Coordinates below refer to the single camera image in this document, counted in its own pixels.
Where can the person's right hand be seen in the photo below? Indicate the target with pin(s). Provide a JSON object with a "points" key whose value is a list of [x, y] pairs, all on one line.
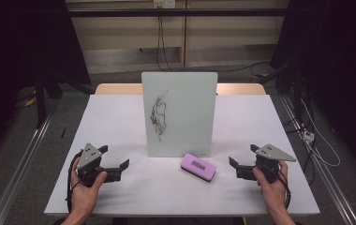
{"points": [[273, 193]]}

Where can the wooden table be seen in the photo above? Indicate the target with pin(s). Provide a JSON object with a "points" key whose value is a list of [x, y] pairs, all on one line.
{"points": [[116, 89]]}

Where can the black horizontal metal beam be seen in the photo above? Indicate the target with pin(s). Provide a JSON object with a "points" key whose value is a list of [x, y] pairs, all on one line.
{"points": [[179, 12]]}

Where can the white wall socket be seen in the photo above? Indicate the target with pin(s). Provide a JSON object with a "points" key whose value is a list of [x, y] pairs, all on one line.
{"points": [[164, 3]]}

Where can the small black pen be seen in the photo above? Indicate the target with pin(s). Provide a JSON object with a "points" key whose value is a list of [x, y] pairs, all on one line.
{"points": [[63, 133]]}

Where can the aluminium floor rail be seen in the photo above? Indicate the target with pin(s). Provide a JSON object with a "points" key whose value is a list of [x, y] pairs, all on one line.
{"points": [[326, 175], [20, 168]]}

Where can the purple whiteboard eraser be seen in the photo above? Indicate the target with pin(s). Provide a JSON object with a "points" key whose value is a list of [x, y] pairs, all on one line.
{"points": [[198, 166]]}

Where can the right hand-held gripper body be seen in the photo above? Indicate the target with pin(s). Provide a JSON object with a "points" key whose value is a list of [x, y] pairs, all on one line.
{"points": [[271, 153]]}

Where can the white scribbled whiteboard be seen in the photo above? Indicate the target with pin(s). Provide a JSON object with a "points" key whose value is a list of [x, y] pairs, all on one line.
{"points": [[185, 118]]}

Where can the black curtain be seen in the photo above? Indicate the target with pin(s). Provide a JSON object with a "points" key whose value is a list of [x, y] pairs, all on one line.
{"points": [[338, 62], [17, 47]]}

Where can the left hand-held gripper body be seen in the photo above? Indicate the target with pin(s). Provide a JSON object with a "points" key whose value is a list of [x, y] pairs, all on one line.
{"points": [[88, 156]]}

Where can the person's left hand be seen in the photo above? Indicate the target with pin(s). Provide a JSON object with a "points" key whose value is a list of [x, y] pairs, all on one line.
{"points": [[85, 197]]}

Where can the white power strip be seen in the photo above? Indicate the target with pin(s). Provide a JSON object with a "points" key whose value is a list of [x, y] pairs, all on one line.
{"points": [[308, 136]]}

